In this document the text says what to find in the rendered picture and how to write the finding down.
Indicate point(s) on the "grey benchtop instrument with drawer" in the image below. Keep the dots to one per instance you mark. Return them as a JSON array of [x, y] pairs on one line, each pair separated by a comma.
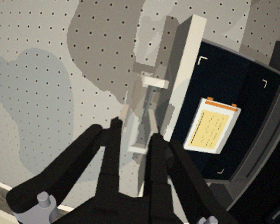
[[229, 77]]

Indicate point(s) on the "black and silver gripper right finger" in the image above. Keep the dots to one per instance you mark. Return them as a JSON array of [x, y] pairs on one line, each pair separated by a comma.
[[197, 200]]

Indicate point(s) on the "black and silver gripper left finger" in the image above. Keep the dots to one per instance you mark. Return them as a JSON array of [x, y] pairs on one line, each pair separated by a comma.
[[35, 201]]

